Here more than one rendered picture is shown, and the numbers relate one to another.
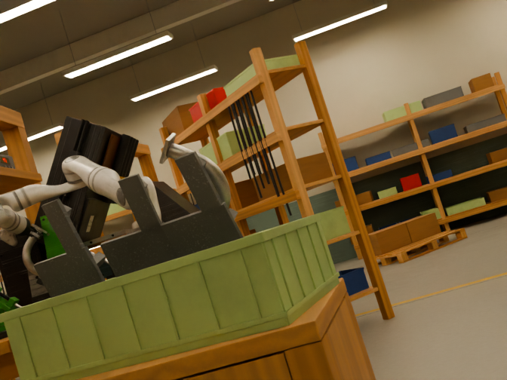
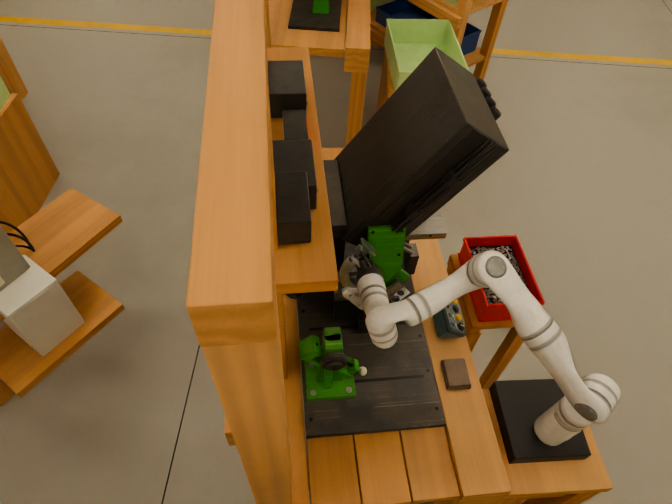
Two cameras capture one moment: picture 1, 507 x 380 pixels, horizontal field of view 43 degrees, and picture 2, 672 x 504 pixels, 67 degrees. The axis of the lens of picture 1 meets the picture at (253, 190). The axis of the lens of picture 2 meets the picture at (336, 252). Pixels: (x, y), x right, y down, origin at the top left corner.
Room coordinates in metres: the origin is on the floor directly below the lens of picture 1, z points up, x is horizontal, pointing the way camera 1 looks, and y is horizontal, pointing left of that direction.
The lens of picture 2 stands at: (1.58, 1.13, 2.38)
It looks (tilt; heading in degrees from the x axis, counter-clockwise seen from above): 52 degrees down; 348
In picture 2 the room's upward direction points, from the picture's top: 4 degrees clockwise
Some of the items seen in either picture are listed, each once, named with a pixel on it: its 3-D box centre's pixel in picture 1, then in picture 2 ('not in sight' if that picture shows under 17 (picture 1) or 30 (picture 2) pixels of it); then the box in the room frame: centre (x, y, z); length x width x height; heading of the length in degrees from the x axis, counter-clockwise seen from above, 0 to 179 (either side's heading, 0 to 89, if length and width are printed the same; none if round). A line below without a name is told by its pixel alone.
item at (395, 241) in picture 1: (411, 237); not in sight; (8.96, -1.89, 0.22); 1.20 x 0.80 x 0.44; 119
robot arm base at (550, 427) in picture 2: not in sight; (561, 421); (1.98, 0.35, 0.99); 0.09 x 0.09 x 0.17; 82
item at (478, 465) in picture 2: not in sight; (425, 285); (2.59, 0.56, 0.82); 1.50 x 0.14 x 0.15; 177
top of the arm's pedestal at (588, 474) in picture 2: not in sight; (540, 438); (1.98, 0.35, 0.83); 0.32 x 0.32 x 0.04; 85
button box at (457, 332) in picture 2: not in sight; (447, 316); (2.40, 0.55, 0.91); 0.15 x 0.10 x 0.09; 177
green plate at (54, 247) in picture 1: (61, 237); (383, 246); (2.52, 0.78, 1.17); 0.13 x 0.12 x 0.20; 177
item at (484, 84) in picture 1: (421, 168); not in sight; (10.55, -2.74, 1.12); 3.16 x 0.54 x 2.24; 79
